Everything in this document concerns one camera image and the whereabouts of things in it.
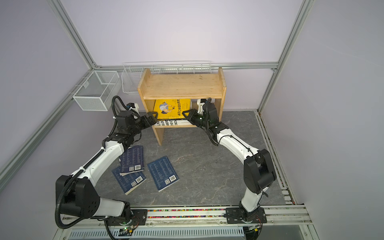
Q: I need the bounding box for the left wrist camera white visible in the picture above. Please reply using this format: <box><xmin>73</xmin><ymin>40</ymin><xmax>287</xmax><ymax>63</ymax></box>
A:
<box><xmin>126</xmin><ymin>103</ymin><xmax>139</xmax><ymax>113</ymax></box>

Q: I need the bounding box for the white slotted cable duct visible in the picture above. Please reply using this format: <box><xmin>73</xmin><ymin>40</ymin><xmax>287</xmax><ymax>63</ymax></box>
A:
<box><xmin>67</xmin><ymin>226</ymin><xmax>245</xmax><ymax>240</ymax></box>

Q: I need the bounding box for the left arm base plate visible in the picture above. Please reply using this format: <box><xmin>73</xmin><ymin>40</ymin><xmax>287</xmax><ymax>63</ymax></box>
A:
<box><xmin>106</xmin><ymin>209</ymin><xmax>148</xmax><ymax>227</ymax></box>

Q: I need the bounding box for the white book black lettering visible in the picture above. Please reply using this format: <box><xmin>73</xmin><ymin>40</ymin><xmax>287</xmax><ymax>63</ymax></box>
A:
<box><xmin>157</xmin><ymin>118</ymin><xmax>192</xmax><ymax>126</ymax></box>

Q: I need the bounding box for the wooden two-tier bookshelf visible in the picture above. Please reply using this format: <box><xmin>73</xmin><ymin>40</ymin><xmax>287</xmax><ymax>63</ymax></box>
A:
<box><xmin>138</xmin><ymin>68</ymin><xmax>227</xmax><ymax>145</ymax></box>

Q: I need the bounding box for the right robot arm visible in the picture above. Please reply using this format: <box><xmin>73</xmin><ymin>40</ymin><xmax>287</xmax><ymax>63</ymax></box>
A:
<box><xmin>183</xmin><ymin>101</ymin><xmax>277</xmax><ymax>225</ymax></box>

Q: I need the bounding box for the dark blue book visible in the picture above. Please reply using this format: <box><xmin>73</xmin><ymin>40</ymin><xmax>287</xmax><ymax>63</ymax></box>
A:
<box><xmin>147</xmin><ymin>156</ymin><xmax>180</xmax><ymax>192</ymax></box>
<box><xmin>112</xmin><ymin>167</ymin><xmax>147</xmax><ymax>195</ymax></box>
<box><xmin>119</xmin><ymin>145</ymin><xmax>144</xmax><ymax>176</ymax></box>

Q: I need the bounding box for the white mesh box basket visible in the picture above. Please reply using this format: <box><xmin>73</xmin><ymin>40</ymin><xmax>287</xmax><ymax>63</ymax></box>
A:
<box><xmin>73</xmin><ymin>71</ymin><xmax>122</xmax><ymax>112</ymax></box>

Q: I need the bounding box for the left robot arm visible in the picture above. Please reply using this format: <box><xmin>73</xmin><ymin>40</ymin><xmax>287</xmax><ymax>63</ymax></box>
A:
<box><xmin>55</xmin><ymin>96</ymin><xmax>157</xmax><ymax>229</ymax></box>

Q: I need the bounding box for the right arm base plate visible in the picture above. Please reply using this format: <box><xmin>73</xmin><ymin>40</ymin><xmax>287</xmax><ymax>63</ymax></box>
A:
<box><xmin>224</xmin><ymin>207</ymin><xmax>267</xmax><ymax>224</ymax></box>

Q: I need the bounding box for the yellow book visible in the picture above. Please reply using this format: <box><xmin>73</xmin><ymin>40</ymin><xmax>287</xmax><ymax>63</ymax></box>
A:
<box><xmin>154</xmin><ymin>99</ymin><xmax>191</xmax><ymax>120</ymax></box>

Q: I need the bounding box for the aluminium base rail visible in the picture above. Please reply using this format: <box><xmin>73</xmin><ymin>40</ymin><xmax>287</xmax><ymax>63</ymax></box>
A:
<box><xmin>75</xmin><ymin>205</ymin><xmax>313</xmax><ymax>228</ymax></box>

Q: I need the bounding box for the white wire rack basket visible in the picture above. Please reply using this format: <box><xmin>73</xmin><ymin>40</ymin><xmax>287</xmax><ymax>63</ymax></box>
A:
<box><xmin>121</xmin><ymin>61</ymin><xmax>212</xmax><ymax>94</ymax></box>

